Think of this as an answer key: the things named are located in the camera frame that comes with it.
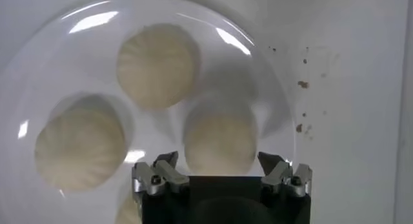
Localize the cream steamed baozi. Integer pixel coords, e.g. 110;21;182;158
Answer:
114;194;143;224
116;23;198;110
183;97;259;177
34;95;128;192

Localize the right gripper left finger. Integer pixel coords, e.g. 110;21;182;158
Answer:
131;150;190;196

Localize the white round plate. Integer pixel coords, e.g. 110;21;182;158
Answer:
0;0;296;224

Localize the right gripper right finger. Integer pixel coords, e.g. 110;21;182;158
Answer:
257;151;313;199

